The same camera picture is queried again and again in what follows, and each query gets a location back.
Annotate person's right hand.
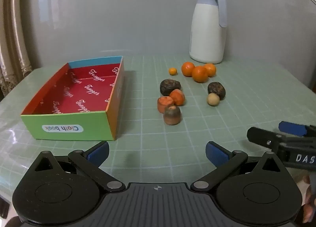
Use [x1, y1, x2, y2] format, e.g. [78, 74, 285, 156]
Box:
[302, 174, 316, 224]

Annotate green grid table mat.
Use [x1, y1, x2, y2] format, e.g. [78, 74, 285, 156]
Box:
[0, 54, 316, 218]

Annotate colourful cardboard box red inside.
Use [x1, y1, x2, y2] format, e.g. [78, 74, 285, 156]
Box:
[20, 56, 124, 141]

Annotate dark brown wrinkled fruit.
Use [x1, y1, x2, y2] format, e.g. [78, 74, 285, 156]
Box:
[160, 79, 181, 96]
[207, 82, 226, 100]

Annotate brown carrot chunk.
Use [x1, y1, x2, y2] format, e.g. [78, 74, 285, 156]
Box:
[163, 105, 182, 126]

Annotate orange tangerine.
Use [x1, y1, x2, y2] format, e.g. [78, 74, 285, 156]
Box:
[181, 62, 196, 77]
[192, 66, 209, 83]
[204, 63, 217, 78]

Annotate small beige longan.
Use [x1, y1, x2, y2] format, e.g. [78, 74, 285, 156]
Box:
[207, 93, 221, 106]

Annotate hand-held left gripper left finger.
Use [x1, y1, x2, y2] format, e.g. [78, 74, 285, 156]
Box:
[27, 141, 126, 192]

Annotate white jug with blue lid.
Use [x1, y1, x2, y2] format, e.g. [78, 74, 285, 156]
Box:
[189, 0, 228, 64]

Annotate beige curtain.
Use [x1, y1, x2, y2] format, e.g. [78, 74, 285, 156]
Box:
[0, 0, 33, 97]

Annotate orange carrot chunk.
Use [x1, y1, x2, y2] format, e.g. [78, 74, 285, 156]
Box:
[157, 96, 174, 114]
[169, 89, 185, 106]

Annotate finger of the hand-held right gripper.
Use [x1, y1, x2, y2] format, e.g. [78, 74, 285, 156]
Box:
[247, 126, 316, 148]
[278, 121, 316, 138]

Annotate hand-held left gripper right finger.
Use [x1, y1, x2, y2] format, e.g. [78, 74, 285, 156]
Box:
[191, 141, 290, 192]

